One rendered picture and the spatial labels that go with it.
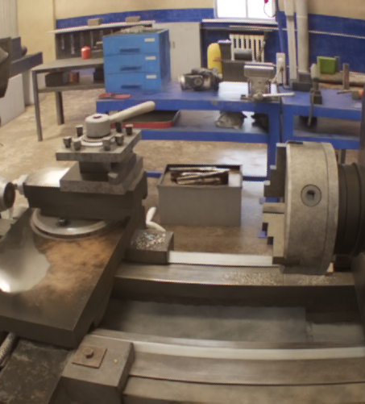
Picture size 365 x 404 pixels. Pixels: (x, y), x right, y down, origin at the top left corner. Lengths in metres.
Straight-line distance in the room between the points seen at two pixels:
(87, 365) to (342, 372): 0.49
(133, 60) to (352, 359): 2.31
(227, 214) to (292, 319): 1.90
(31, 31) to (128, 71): 6.06
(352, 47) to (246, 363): 7.44
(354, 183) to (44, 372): 0.66
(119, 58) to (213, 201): 1.08
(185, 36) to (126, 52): 4.73
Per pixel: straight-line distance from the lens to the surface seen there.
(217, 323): 1.14
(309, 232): 0.75
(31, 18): 8.76
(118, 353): 0.86
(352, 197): 0.80
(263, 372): 0.87
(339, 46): 8.01
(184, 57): 7.57
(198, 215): 2.99
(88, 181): 1.07
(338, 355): 0.91
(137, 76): 2.83
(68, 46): 5.36
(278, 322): 1.14
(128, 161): 1.09
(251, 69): 2.38
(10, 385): 0.84
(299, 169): 0.76
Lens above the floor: 1.48
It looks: 25 degrees down
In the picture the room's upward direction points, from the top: 3 degrees counter-clockwise
